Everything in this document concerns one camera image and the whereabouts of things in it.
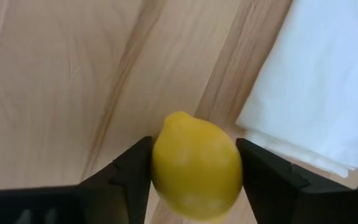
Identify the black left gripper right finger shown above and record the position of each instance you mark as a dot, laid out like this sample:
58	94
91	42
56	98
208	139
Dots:
278	193

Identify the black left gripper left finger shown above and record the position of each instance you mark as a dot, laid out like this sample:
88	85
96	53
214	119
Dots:
123	186

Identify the yellow lemon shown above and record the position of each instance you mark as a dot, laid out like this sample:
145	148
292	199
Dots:
194	168

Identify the white folded cloth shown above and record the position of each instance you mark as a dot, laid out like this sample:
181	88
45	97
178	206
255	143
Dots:
315	87

